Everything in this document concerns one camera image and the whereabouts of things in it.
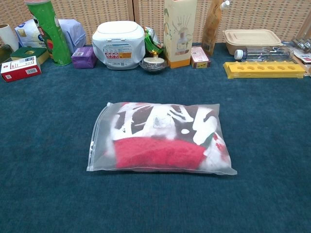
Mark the tall cream orange diffuser box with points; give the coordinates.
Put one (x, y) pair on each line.
(179, 24)

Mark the red white carton box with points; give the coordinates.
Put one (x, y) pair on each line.
(19, 70)

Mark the dark green tin box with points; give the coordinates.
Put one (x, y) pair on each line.
(5, 52)

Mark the beige lidded food container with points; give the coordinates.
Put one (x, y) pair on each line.
(250, 38)

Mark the yellow mould tray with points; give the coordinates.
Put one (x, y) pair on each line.
(264, 74)

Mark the red white patterned garment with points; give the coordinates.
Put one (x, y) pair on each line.
(158, 153)

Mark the binder clips card pack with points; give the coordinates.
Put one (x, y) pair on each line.
(303, 44)

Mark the purple small box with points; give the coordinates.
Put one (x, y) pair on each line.
(83, 58)

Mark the dark blue table cloth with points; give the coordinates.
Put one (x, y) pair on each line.
(48, 194)

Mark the frosted plastic zip bag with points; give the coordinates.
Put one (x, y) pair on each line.
(100, 145)

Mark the kraft spiral notebook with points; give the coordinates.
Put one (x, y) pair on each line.
(300, 62)

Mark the woven folding screen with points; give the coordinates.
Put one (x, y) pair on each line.
(97, 12)

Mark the brown spout pouch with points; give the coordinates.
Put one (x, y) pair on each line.
(212, 29)

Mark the small lidded patterned bowl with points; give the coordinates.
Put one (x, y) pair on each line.
(154, 64)

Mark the green chips can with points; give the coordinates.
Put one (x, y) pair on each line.
(53, 36)

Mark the white paper roll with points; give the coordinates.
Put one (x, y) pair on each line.
(8, 36)

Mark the green yellow box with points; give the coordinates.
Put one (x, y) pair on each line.
(22, 52)

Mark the white wet wipe tub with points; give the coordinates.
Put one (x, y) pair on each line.
(119, 38)

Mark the white blue tissue pack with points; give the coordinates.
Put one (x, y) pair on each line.
(73, 34)

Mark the green snack packet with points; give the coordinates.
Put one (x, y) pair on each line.
(151, 43)

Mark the pink small box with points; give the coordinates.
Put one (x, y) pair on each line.
(199, 57)

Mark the clear plastic water bottle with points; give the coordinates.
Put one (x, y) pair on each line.
(262, 54)

